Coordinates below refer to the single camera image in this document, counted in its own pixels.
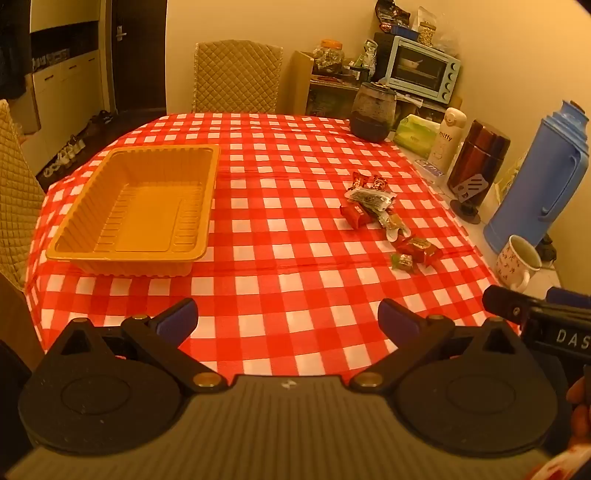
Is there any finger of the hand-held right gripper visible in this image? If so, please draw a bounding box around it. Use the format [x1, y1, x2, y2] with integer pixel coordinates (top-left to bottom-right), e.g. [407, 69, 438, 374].
[546, 287, 591, 308]
[481, 285, 532, 326]

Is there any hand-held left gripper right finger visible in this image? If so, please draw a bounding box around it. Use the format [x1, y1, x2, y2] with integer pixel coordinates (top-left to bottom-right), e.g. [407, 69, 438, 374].
[349, 298, 546, 394]

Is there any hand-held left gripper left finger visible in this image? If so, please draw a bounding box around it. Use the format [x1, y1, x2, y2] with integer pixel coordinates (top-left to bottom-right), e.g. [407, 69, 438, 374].
[34, 298, 227, 394]

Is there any red gold snack packet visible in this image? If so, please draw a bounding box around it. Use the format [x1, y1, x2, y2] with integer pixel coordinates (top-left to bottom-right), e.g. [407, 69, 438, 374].
[396, 235, 443, 267]

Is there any silver green snack packet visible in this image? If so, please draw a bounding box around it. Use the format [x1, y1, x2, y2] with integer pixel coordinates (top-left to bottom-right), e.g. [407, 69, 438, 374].
[378, 211, 411, 243]

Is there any yellow plastic tray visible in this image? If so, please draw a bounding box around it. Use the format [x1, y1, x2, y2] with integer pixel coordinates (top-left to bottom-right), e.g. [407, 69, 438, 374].
[45, 144, 221, 278]

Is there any red white-label snack packet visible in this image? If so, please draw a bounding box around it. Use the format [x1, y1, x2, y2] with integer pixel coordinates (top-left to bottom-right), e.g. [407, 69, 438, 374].
[340, 204, 376, 228]

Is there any black silver snack packet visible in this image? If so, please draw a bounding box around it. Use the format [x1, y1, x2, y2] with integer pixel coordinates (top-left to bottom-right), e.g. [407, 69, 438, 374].
[344, 188, 398, 213]

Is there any person's right hand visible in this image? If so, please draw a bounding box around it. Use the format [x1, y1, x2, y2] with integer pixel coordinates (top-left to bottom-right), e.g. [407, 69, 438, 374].
[567, 375, 591, 450]

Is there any white patterned mug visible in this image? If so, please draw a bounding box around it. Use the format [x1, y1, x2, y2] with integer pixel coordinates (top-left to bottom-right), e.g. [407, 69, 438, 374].
[496, 234, 543, 291]

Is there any blue thermos jug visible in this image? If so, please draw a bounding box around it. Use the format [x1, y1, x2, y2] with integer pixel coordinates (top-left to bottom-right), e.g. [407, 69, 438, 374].
[483, 99, 591, 254]

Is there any red checkered tablecloth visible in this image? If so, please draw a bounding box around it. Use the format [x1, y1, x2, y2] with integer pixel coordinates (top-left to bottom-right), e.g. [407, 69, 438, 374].
[25, 112, 522, 377]

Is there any grey phone stand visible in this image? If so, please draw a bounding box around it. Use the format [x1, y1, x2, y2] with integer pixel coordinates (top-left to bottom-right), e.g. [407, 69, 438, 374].
[450, 173, 488, 225]

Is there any pale paper packet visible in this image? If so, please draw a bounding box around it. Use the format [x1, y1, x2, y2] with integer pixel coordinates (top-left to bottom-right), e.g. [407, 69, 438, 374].
[494, 150, 529, 206]

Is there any brown steel thermos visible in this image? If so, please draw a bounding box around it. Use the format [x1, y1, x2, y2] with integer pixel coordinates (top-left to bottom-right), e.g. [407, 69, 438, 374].
[447, 119, 512, 199]

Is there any blue white box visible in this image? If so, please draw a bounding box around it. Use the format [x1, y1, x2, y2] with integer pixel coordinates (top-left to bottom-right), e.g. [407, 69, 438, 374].
[414, 158, 446, 182]

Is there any white thermos bottle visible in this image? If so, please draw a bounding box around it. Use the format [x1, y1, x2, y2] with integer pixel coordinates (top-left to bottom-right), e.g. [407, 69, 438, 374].
[427, 107, 467, 174]

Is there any green tissue pack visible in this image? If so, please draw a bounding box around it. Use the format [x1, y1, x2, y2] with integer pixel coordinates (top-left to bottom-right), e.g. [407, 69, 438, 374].
[392, 114, 441, 158]

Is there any row of shoes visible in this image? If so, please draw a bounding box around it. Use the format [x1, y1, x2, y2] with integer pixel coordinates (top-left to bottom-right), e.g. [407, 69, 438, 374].
[37, 111, 116, 178]

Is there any dark glass jar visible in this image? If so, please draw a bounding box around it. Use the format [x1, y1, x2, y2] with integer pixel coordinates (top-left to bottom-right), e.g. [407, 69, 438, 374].
[349, 82, 398, 143]

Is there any beige quilted chair back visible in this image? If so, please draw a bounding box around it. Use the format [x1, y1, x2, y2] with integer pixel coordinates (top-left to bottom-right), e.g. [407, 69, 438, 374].
[191, 41, 284, 114]

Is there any blue toaster oven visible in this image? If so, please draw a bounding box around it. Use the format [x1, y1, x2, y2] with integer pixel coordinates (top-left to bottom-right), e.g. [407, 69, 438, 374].
[385, 35, 461, 104]

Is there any wooden shelf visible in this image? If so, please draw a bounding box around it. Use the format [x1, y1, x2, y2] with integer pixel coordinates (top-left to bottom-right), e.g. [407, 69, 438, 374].
[291, 50, 462, 121]

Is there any white cabinet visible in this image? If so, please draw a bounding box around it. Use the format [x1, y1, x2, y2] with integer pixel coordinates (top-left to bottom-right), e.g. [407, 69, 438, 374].
[0, 0, 114, 176]

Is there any black box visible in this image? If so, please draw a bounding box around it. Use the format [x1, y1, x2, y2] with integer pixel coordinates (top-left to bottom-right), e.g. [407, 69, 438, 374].
[373, 32, 394, 79]

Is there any dark door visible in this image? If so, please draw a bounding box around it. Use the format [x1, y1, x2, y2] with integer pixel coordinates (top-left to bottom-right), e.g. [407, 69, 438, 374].
[111, 0, 168, 114]

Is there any green snack bag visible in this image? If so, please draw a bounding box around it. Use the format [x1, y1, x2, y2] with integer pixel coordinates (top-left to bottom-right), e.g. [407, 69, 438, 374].
[360, 39, 380, 70]

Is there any candy jar orange lid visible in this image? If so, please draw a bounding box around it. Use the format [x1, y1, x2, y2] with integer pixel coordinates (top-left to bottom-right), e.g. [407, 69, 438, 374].
[312, 39, 346, 75]

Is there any bag of nuts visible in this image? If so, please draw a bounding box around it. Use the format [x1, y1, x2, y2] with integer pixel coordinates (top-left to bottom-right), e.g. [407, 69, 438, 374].
[417, 7, 438, 47]

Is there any dark snack bag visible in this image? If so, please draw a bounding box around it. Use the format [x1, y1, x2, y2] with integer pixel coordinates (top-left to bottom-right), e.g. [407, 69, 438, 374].
[374, 0, 411, 28]

